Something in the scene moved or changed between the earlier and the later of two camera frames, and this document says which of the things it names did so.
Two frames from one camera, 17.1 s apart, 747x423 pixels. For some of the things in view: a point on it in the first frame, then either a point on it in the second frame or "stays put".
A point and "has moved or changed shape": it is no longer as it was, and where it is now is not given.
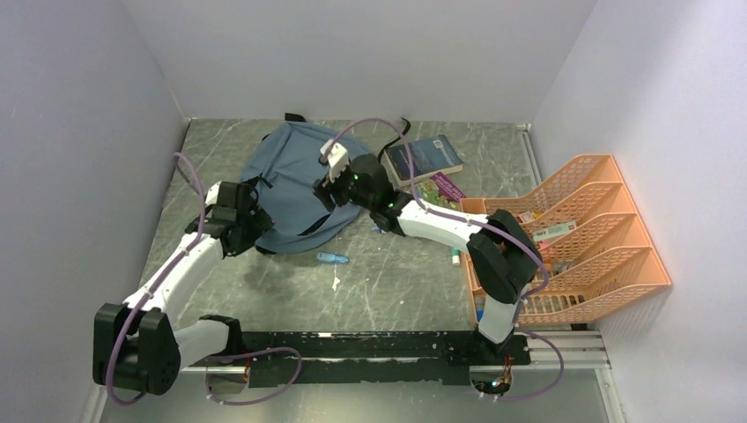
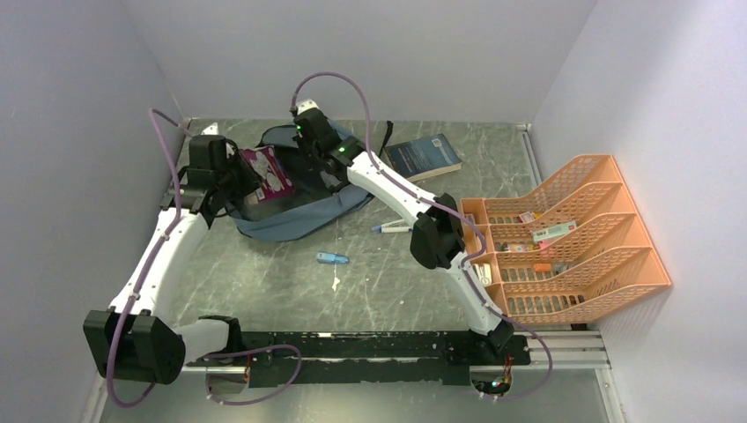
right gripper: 323,189 to 301,145
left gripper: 259,223 to 249,179
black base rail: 330,358 stays put
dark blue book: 431,156 stays put
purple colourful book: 447,189 to 274,178
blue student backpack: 282,167 has moved or changed shape
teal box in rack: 543,233 stays put
